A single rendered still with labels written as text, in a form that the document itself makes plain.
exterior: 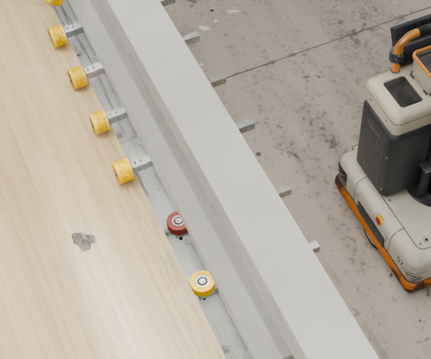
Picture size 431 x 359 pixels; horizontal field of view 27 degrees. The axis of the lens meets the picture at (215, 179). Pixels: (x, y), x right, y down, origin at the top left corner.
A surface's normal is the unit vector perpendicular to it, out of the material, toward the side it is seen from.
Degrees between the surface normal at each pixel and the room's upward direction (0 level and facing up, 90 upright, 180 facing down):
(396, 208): 0
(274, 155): 0
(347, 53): 0
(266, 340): 61
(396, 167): 90
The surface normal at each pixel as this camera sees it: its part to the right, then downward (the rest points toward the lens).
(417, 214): -0.04, -0.61
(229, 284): -0.82, 0.00
